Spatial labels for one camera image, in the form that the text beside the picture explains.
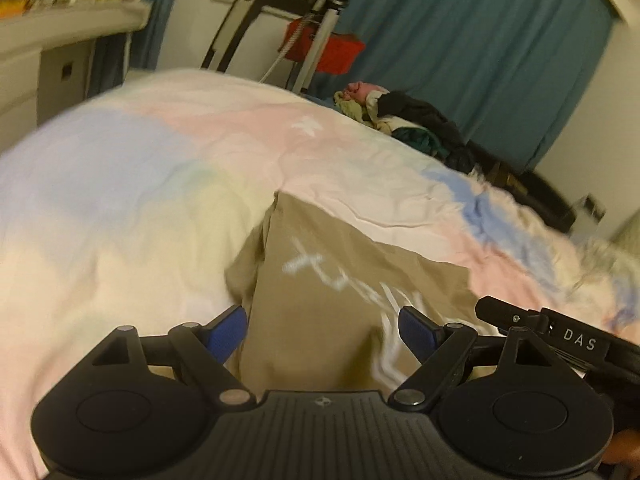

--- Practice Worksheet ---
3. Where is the white dressing table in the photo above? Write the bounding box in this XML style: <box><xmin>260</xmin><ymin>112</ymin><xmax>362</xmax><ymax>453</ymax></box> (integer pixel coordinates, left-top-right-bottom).
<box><xmin>0</xmin><ymin>0</ymin><xmax>154</xmax><ymax>127</ymax></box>

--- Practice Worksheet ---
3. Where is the black garment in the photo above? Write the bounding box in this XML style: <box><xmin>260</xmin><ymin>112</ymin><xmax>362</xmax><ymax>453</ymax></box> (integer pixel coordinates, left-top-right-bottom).
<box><xmin>376</xmin><ymin>90</ymin><xmax>477</xmax><ymax>172</ymax></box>

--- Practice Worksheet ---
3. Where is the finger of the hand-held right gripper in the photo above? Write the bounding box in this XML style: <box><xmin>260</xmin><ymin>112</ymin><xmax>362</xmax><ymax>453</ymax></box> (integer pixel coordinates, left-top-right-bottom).
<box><xmin>541</xmin><ymin>308</ymin><xmax>612</xmax><ymax>362</ymax></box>
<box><xmin>474</xmin><ymin>295</ymin><xmax>549</xmax><ymax>335</ymax></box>

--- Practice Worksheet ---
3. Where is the wall outlet with plug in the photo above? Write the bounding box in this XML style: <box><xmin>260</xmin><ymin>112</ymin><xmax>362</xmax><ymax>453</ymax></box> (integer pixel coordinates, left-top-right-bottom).
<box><xmin>581</xmin><ymin>193</ymin><xmax>609</xmax><ymax>222</ymax></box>

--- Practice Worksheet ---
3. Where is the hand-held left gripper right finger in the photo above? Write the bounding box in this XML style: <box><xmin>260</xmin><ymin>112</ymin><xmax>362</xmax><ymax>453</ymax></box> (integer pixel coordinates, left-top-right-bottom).
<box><xmin>392</xmin><ymin>306</ymin><xmax>556</xmax><ymax>410</ymax></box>

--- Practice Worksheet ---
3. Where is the green garment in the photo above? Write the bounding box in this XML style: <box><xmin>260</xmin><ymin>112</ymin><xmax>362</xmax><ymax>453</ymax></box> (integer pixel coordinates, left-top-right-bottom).
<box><xmin>392</xmin><ymin>127</ymin><xmax>437</xmax><ymax>154</ymax></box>

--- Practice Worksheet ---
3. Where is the white folded frame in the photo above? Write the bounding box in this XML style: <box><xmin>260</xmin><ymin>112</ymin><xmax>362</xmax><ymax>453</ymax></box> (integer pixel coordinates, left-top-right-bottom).
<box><xmin>199</xmin><ymin>0</ymin><xmax>269</xmax><ymax>77</ymax></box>

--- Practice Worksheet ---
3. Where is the pastel bed duvet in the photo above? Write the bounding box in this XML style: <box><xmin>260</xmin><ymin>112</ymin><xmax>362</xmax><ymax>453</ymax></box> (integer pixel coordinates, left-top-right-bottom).
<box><xmin>0</xmin><ymin>66</ymin><xmax>640</xmax><ymax>480</ymax></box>

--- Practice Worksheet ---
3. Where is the person's right forearm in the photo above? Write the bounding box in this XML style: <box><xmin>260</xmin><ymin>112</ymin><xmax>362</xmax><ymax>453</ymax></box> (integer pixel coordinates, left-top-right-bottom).
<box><xmin>607</xmin><ymin>430</ymin><xmax>640</xmax><ymax>480</ymax></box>

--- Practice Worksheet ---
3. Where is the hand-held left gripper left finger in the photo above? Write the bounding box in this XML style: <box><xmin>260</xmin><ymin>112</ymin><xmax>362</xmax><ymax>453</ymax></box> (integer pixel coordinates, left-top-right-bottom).
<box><xmin>92</xmin><ymin>304</ymin><xmax>257</xmax><ymax>411</ymax></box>

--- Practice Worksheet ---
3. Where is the red bag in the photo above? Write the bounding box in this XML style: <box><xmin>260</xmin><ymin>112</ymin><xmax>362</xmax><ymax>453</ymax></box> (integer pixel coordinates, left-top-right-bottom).
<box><xmin>283</xmin><ymin>16</ymin><xmax>366</xmax><ymax>75</ymax></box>

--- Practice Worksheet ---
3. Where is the wide blue curtain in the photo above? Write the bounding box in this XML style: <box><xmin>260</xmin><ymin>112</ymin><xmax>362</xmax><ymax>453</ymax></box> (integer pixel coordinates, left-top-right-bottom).
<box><xmin>304</xmin><ymin>0</ymin><xmax>617</xmax><ymax>172</ymax></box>

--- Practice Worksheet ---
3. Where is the tan t-shirt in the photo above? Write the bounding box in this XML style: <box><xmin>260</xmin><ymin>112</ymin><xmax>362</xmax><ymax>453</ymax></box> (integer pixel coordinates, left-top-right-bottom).
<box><xmin>225</xmin><ymin>190</ymin><xmax>502</xmax><ymax>397</ymax></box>

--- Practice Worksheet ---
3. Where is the pink garment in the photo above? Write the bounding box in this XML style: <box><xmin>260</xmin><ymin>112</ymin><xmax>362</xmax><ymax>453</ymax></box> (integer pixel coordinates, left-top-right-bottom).
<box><xmin>333</xmin><ymin>81</ymin><xmax>389</xmax><ymax>107</ymax></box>

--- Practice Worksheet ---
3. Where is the garment steamer stand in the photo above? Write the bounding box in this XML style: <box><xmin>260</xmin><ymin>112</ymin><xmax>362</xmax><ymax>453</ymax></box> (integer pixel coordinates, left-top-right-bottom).
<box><xmin>259</xmin><ymin>0</ymin><xmax>352</xmax><ymax>94</ymax></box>

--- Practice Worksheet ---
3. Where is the black armchair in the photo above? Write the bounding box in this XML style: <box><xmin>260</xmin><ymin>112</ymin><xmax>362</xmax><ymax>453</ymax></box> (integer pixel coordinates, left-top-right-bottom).
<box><xmin>464</xmin><ymin>139</ymin><xmax>579</xmax><ymax>234</ymax></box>

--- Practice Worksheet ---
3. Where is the narrow blue curtain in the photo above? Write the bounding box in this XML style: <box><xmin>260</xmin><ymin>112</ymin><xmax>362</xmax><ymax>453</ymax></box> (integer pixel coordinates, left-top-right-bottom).
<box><xmin>89</xmin><ymin>0</ymin><xmax>187</xmax><ymax>99</ymax></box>

